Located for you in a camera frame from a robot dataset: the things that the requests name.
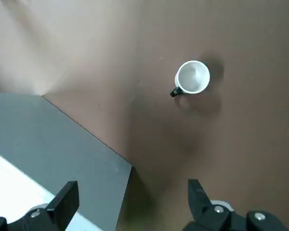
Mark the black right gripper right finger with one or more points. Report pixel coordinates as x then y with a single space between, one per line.
198 202

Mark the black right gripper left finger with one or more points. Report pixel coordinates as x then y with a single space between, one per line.
62 204

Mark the grey cabinet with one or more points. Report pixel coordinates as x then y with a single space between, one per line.
50 137

